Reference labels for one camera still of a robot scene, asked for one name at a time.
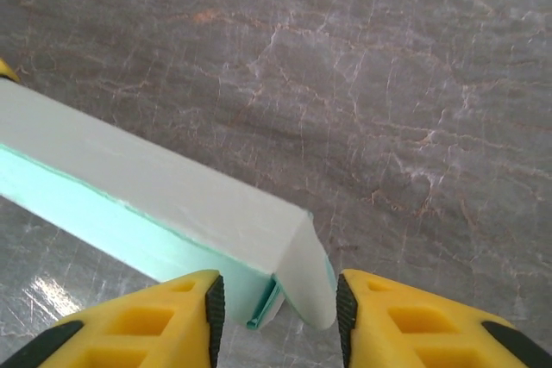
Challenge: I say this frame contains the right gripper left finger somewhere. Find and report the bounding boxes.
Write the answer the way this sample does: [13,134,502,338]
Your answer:
[1,269,226,368]

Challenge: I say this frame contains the light teal paper box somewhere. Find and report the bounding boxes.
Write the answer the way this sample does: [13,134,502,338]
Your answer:
[0,77,337,329]

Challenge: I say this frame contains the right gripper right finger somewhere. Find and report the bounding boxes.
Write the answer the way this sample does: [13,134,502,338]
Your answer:
[336,268,552,368]

